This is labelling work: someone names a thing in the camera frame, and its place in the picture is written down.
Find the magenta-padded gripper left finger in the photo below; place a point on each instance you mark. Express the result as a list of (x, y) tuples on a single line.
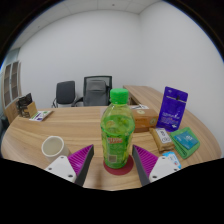
[(63, 166)]

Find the cream and brown mug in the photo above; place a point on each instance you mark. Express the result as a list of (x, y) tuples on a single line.
[(53, 148)]

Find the small blue white packet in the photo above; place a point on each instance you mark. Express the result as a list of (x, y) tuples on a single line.
[(173, 158)]

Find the flat round red coaster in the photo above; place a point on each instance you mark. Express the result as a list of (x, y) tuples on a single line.
[(118, 171)]

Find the black office chair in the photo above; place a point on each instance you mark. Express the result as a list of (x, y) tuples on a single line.
[(65, 91)]

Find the purple standing pouch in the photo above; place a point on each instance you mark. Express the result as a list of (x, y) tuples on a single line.
[(172, 108)]

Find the dark brown printed box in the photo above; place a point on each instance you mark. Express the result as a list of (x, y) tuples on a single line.
[(23, 101)]

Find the tan cardboard box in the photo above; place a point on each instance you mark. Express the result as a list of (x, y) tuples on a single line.
[(31, 110)]

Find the grey mesh office chair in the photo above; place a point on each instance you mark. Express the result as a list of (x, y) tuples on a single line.
[(96, 93)]

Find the wooden side desk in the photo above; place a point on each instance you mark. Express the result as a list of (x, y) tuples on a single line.
[(143, 95)]

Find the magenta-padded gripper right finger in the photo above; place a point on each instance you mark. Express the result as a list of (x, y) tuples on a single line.
[(161, 166)]

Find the white sheet with round print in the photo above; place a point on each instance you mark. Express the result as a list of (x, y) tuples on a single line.
[(140, 107)]

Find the white green leaflet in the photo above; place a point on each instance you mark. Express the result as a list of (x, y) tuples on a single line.
[(40, 115)]

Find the green drink bottle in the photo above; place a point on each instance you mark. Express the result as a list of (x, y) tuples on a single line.
[(117, 133)]

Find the green packet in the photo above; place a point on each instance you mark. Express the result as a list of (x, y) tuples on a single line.
[(186, 141)]

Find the orange-brown box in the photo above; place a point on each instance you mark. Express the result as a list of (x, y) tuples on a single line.
[(146, 120)]

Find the wooden glass-door shelf cabinet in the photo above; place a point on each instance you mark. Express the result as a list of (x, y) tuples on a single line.
[(10, 86)]

